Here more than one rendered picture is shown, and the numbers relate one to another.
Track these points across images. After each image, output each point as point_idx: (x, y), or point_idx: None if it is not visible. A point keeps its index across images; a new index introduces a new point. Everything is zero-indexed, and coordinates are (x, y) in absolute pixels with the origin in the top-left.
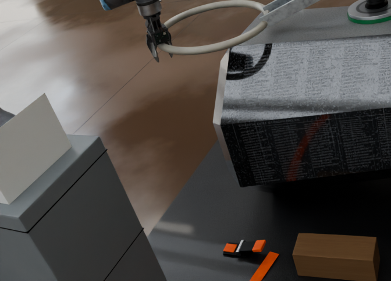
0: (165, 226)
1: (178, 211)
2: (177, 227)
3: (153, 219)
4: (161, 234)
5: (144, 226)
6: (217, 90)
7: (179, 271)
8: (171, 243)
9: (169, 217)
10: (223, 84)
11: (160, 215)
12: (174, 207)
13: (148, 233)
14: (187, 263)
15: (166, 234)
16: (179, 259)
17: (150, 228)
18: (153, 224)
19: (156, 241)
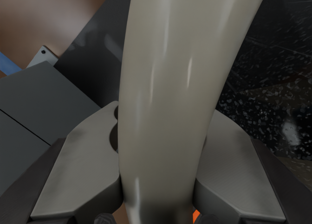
0: (107, 21)
1: (126, 4)
2: (120, 31)
3: None
4: (102, 31)
5: None
6: (250, 99)
7: (110, 86)
8: (110, 50)
9: (113, 8)
10: (264, 141)
11: None
12: None
13: (89, 14)
14: (118, 83)
15: (107, 35)
16: (113, 74)
17: (92, 8)
18: (96, 2)
19: (96, 37)
